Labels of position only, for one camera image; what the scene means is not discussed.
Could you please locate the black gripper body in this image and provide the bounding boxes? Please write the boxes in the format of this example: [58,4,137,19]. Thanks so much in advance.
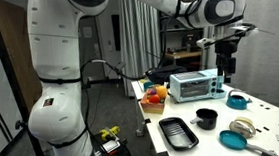
[212,38,240,76]

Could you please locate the blue frying pan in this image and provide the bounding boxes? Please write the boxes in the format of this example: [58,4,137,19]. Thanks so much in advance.
[217,128,279,156]

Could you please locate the light blue toaster oven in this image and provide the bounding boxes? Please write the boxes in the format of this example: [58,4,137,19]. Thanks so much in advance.
[167,64,231,107]

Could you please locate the teal kettle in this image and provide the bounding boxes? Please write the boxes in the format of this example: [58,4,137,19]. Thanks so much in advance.
[225,88,254,112]

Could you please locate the pale curtain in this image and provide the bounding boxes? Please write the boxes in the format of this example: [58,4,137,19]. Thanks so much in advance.
[202,0,279,113]

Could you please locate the small cream cup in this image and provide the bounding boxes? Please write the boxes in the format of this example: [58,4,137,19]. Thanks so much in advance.
[235,116,255,126]

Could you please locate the black pot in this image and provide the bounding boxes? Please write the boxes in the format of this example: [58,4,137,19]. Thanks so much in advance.
[189,107,219,131]

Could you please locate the dark storage shelf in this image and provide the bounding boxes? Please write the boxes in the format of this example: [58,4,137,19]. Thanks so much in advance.
[154,12,206,72]

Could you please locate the black bag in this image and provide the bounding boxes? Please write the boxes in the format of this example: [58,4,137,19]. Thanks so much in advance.
[146,62,189,88]

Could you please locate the yellow orange plush fruit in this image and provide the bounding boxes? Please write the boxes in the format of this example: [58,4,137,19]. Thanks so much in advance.
[154,84,169,100]

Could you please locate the red plush tomato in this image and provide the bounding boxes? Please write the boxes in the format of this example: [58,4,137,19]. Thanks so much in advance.
[148,93,162,105]

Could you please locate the black grill tray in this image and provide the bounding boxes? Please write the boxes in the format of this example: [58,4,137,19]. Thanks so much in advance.
[156,115,202,153]

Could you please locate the teal bowl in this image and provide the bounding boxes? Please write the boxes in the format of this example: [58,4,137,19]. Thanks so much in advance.
[142,80,155,93]

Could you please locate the checkered fruit basket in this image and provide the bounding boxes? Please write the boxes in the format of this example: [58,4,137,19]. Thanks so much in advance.
[139,87,169,115]

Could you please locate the grey pleated curtain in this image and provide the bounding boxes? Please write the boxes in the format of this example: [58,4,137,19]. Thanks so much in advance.
[111,0,169,100]

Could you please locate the yellow clamp tool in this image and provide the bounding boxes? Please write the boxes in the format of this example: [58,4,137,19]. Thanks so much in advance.
[98,124,122,143]

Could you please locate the black device with white label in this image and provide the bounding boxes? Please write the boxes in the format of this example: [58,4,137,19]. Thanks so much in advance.
[97,138,124,156]

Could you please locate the grey door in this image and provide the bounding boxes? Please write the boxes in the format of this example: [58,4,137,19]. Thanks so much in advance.
[73,14,110,83]

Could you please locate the white paper notice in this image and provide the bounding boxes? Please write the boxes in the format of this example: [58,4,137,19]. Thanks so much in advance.
[81,25,94,39]

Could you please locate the brown wooden cabinet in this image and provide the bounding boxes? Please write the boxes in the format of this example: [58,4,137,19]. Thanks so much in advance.
[0,0,50,114]

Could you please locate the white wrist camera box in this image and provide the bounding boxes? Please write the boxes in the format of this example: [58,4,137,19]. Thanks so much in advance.
[195,36,218,51]

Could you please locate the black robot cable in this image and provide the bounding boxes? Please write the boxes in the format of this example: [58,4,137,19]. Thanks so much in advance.
[77,0,187,102]

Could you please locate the black metal stand frame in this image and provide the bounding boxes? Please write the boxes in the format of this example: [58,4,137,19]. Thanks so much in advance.
[0,120,49,156]

